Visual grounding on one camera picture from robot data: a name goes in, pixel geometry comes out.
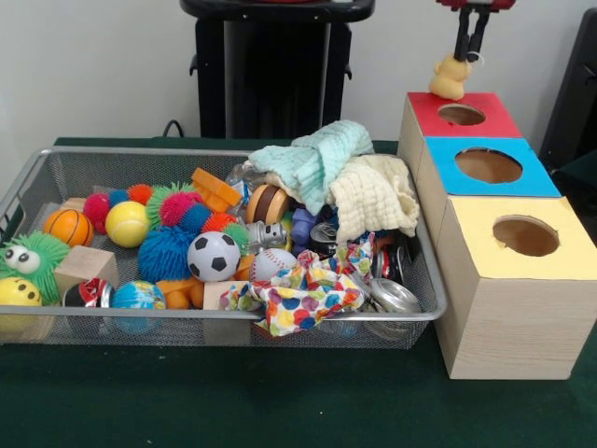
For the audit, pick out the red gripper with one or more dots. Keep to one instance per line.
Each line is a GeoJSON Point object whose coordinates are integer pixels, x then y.
{"type": "Point", "coordinates": [501, 4]}

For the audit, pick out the yellow duck plush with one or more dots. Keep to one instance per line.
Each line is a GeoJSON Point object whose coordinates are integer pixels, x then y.
{"type": "Point", "coordinates": [450, 79]}

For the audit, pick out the cream waffle cloth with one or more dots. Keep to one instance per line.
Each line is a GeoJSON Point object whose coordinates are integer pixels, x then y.
{"type": "Point", "coordinates": [373, 196]}

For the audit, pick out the light blue waffle cloth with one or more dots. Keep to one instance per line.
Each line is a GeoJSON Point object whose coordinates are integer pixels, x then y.
{"type": "Point", "coordinates": [322, 163]}

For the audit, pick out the orange plastic tray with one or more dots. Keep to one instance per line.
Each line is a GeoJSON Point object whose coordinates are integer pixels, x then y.
{"type": "Point", "coordinates": [217, 191]}

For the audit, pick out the multicolour spiky caterpillar toy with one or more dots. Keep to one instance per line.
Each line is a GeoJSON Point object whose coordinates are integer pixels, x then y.
{"type": "Point", "coordinates": [182, 207]}

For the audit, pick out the wooden box with three holes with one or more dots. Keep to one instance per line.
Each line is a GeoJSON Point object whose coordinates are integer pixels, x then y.
{"type": "Point", "coordinates": [513, 326]}

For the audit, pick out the clear mesh bin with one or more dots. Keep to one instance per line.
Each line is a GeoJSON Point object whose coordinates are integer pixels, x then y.
{"type": "Point", "coordinates": [373, 333]}

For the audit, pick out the white baseball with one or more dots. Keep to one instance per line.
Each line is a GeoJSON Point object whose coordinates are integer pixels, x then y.
{"type": "Point", "coordinates": [273, 263]}

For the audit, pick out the colourful spotted cloth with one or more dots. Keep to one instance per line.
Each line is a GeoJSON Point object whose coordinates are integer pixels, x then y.
{"type": "Point", "coordinates": [298, 303]}

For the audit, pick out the black and white soccer ball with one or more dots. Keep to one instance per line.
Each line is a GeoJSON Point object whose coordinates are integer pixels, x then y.
{"type": "Point", "coordinates": [214, 256]}

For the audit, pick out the large blue spiky ball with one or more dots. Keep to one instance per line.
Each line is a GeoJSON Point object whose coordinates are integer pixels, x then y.
{"type": "Point", "coordinates": [163, 256]}

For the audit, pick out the plain yellow ball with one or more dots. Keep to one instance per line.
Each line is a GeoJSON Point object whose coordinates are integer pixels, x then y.
{"type": "Point", "coordinates": [127, 224]}

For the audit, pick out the dark green table cloth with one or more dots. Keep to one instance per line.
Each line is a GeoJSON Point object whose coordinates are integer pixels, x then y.
{"type": "Point", "coordinates": [233, 396]}

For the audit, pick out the orange basketball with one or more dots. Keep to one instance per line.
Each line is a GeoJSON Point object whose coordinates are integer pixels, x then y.
{"type": "Point", "coordinates": [69, 228]}

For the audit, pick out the green googly-eyed puffer ball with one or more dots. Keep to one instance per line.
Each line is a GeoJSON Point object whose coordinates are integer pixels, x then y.
{"type": "Point", "coordinates": [28, 261]}

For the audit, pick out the black furniture frame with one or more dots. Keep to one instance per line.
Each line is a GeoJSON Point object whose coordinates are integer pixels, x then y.
{"type": "Point", "coordinates": [573, 93]}

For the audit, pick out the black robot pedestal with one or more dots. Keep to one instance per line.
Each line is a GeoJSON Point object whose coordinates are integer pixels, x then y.
{"type": "Point", "coordinates": [280, 93]}

